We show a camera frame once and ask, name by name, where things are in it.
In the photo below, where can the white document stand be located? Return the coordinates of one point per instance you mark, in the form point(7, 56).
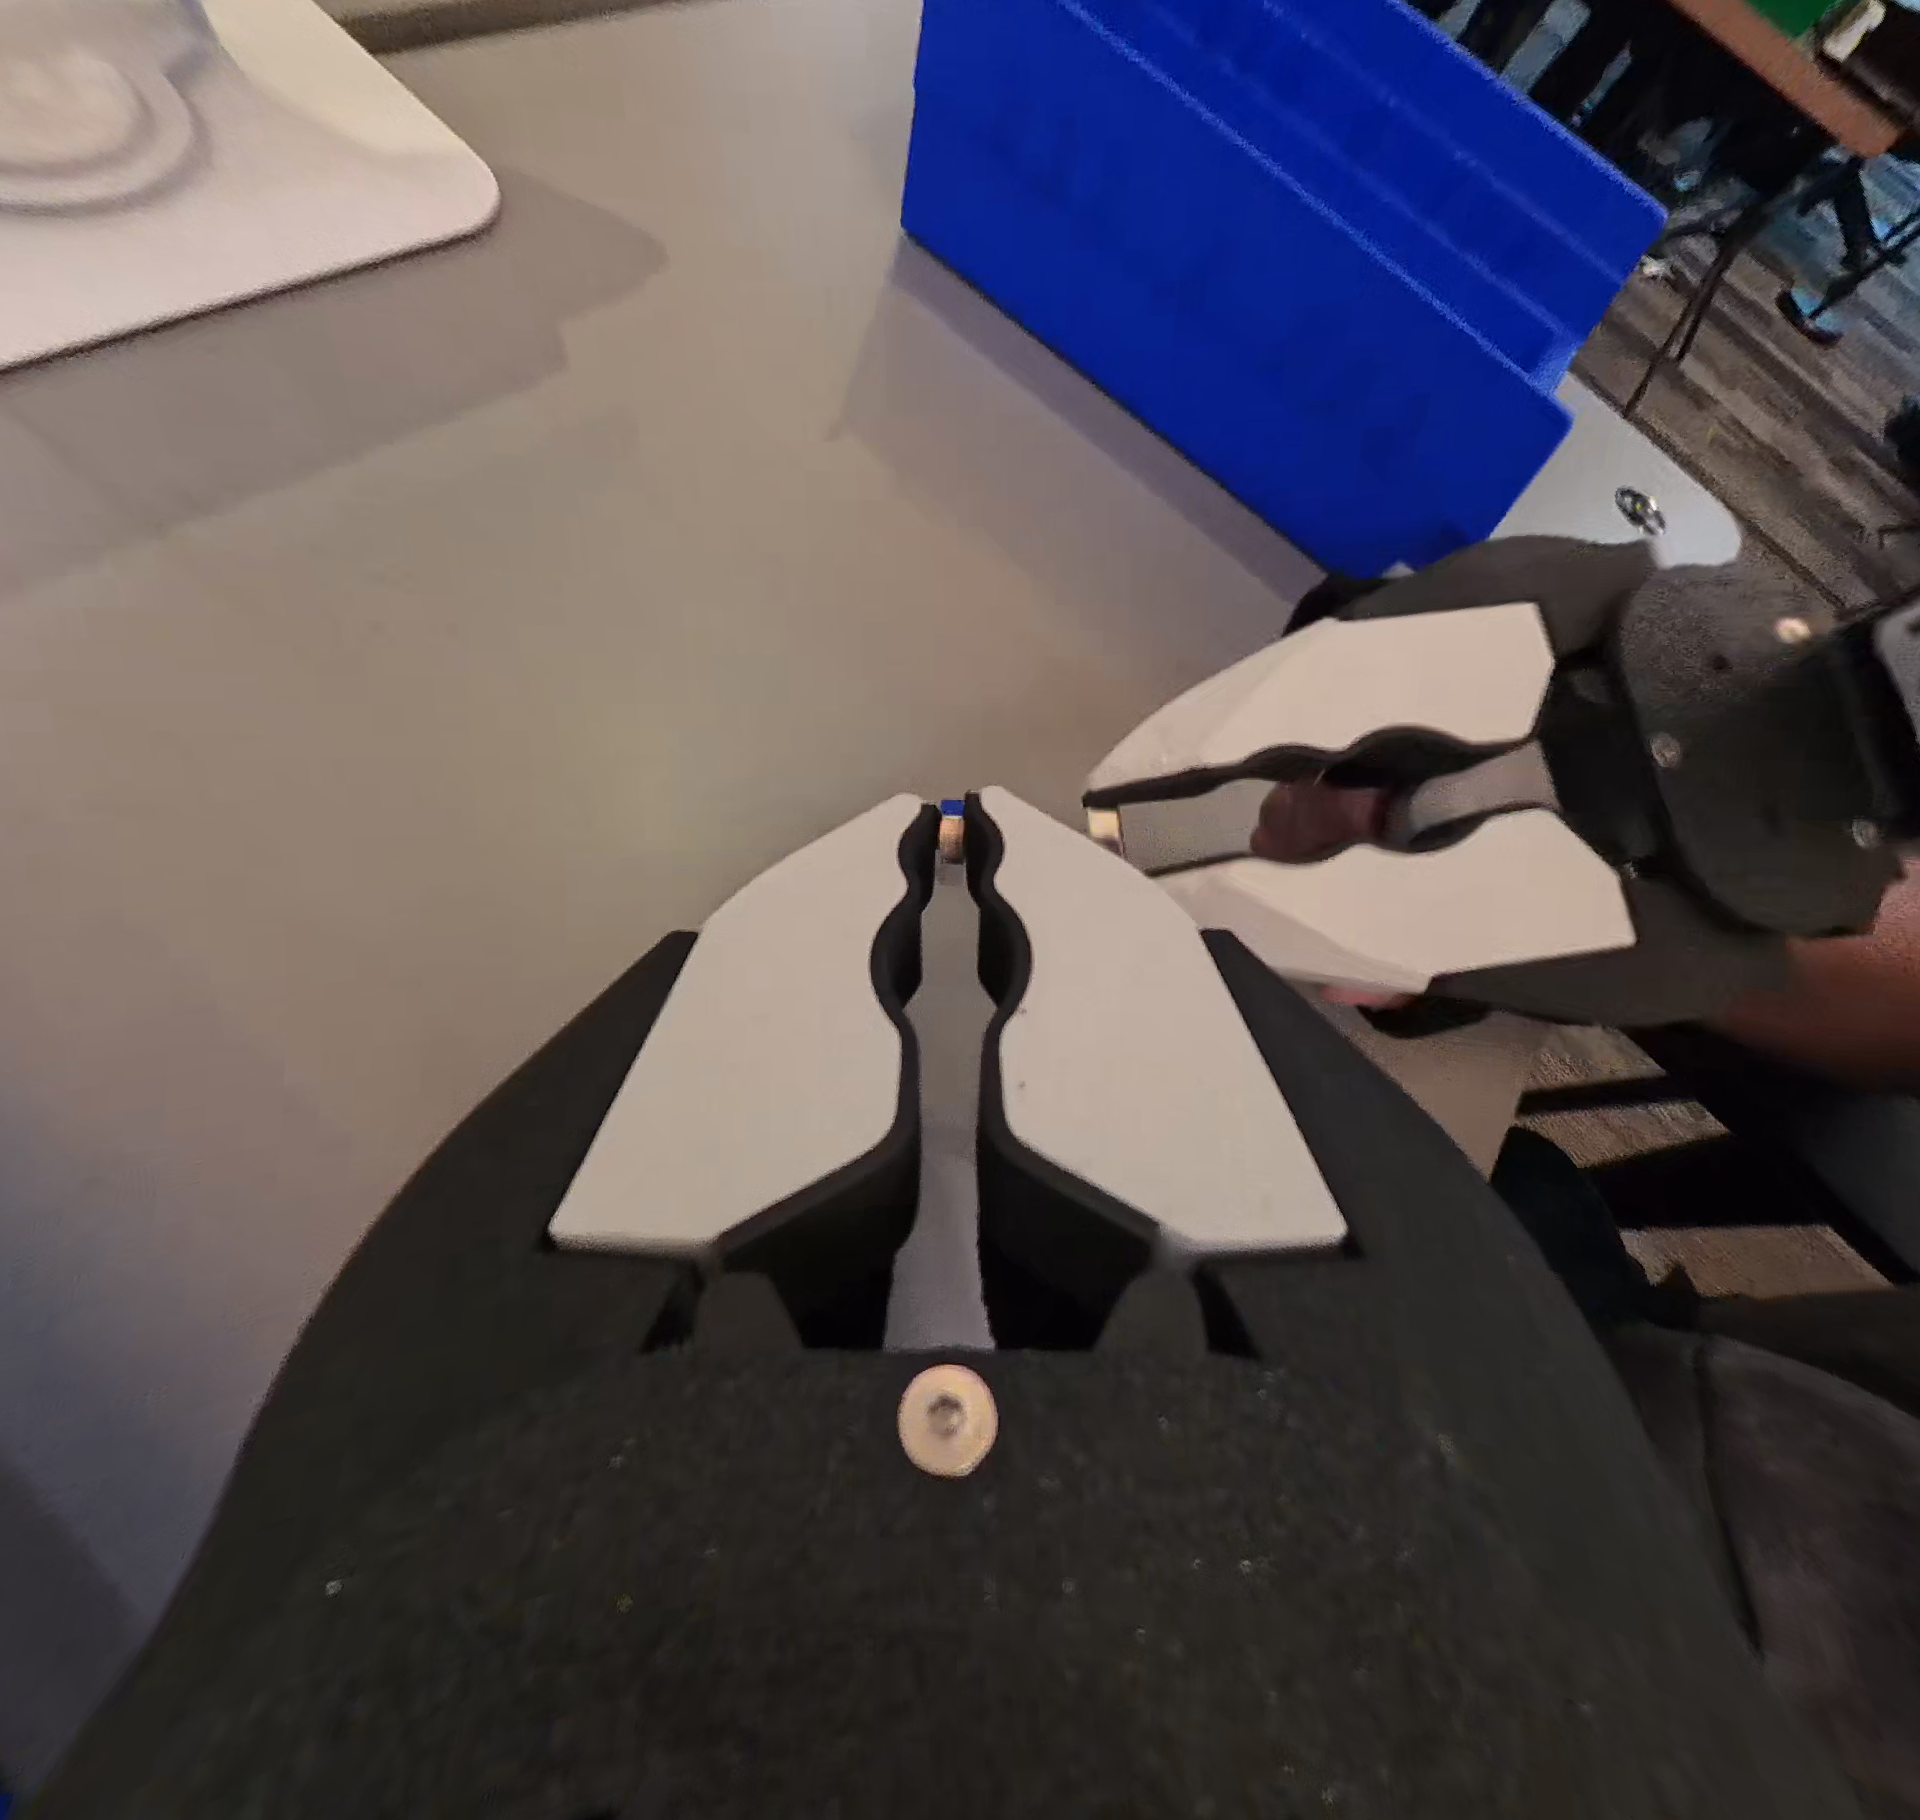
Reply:
point(301, 171)

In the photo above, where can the person's right hand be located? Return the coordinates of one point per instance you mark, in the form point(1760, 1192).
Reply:
point(1322, 818)

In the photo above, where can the wooden background table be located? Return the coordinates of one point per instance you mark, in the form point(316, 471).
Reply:
point(1711, 29)

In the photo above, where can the round metal desk fastener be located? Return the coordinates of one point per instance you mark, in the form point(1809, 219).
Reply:
point(1639, 509)

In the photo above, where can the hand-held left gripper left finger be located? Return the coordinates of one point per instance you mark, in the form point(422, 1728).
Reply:
point(734, 1071)

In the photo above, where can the person's right forearm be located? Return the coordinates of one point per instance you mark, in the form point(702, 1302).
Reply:
point(1845, 1003)

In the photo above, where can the blue plastic bin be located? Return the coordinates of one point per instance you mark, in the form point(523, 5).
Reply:
point(1200, 200)

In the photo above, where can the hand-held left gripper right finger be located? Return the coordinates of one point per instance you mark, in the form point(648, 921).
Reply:
point(1156, 1086)

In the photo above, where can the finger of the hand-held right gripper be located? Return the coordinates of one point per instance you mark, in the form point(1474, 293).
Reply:
point(1470, 904)
point(1381, 680)

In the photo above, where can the short silver bolt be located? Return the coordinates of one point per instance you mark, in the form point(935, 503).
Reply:
point(1105, 822)

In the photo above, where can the silver hex nut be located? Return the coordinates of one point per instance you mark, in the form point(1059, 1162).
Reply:
point(953, 833)

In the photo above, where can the grey desk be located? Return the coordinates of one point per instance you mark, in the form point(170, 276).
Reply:
point(524, 651)

